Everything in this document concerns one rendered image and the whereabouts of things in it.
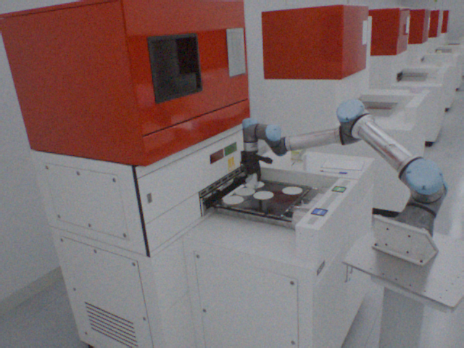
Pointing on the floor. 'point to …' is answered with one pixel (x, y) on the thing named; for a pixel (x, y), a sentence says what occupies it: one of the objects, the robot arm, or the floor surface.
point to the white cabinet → (276, 293)
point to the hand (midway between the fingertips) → (257, 185)
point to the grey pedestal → (400, 321)
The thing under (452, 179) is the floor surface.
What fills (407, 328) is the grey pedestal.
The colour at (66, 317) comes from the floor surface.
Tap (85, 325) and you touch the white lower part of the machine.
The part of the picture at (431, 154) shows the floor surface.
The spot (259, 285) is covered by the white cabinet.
